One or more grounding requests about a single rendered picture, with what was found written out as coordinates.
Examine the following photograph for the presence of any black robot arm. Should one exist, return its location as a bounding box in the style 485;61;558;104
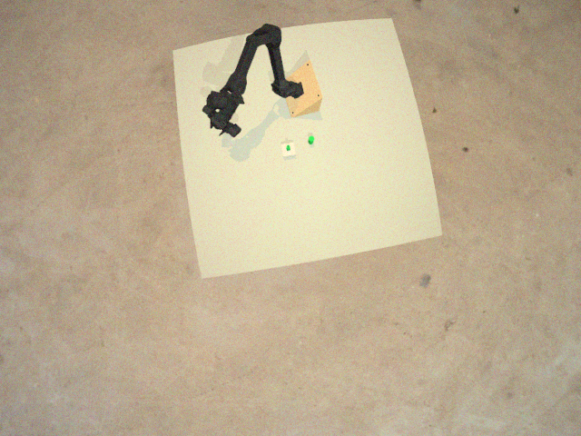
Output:
206;24;304;130

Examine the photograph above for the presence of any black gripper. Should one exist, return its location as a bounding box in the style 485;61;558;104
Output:
202;105;241;137

